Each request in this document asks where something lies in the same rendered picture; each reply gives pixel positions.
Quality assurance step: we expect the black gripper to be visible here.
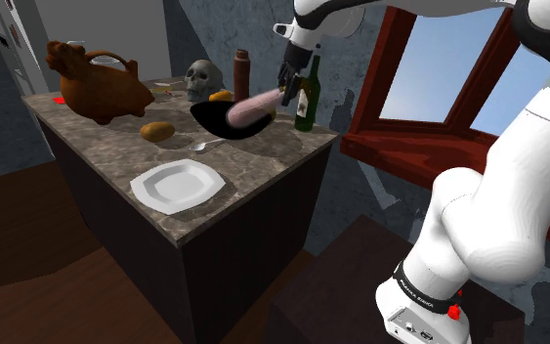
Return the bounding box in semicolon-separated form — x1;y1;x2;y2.
276;42;315;108

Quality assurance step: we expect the black pan with pink handle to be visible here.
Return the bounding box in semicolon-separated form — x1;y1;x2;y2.
190;89;287;142

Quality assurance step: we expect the green wine bottle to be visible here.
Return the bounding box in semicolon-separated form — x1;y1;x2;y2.
293;54;322;134

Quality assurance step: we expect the brown bottle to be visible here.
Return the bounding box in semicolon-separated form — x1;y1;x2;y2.
233;49;251;103

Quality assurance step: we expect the orange fruit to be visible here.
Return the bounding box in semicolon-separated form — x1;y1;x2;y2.
208;89;234;104

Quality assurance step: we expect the grey skull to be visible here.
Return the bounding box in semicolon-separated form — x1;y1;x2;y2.
184;59;225;104

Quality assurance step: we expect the silver spoon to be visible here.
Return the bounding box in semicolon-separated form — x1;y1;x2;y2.
189;137;229;152

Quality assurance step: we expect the red framed window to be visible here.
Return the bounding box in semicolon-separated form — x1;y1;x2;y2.
339;4;550;254

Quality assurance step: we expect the yellow flat thing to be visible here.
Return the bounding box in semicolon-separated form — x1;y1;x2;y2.
150;82;186;97

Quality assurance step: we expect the brown potato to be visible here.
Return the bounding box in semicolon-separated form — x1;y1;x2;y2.
139;120;177;144

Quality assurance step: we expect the white plate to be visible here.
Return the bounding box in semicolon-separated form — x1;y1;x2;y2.
129;158;228;216

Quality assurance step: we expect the dark cabinet with marble top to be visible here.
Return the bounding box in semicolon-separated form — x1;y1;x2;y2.
21;75;340;344

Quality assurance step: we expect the brown rooster figure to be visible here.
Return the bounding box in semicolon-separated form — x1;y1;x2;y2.
45;39;156;126

